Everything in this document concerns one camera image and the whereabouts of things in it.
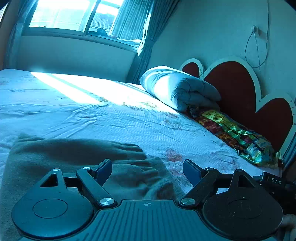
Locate grey-green fleece pants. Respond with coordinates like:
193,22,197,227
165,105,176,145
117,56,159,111
1,134,184,240

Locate bedroom window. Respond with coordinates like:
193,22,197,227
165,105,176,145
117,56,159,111
21,0,144,47

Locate person's right hand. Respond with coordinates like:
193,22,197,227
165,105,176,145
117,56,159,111
276,214,296,241

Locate colourful patterned pillow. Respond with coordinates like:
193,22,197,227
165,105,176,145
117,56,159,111
186,106,281,168

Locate red heart headboard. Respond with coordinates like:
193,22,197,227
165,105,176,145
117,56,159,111
180,56,295,155

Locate folded blue quilt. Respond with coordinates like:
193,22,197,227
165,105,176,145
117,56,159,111
139,66,221,113

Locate blue floral bed sheet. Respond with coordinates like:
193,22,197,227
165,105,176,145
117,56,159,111
0,68,282,202

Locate blue right curtain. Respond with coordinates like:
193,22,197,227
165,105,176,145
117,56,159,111
111,0,179,84

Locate blue curtain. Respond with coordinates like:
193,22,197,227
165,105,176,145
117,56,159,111
111,0,179,84
3,1,38,69

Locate blue left curtain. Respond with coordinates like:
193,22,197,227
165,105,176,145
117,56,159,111
3,1,38,69

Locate white wall cable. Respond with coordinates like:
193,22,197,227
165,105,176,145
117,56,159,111
244,0,271,70

